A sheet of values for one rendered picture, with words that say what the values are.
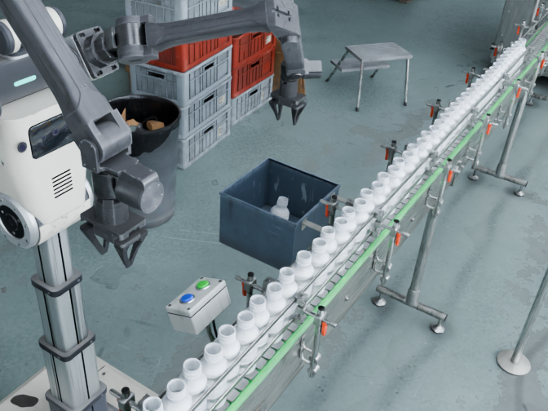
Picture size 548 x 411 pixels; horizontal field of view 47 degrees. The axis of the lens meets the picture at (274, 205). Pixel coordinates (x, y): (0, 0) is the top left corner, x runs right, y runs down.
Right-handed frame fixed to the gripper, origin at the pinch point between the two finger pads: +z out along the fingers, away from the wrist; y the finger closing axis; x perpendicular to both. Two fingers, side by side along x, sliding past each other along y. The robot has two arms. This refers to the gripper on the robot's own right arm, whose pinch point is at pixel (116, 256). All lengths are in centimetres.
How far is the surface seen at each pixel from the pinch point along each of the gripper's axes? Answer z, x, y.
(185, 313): 28.6, 18.6, 0.9
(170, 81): 80, 207, -165
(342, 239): 27, 65, 18
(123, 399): 30.8, -6.4, 5.2
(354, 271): 41, 70, 21
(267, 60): 103, 326, -171
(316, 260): 27, 53, 17
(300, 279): 29, 45, 16
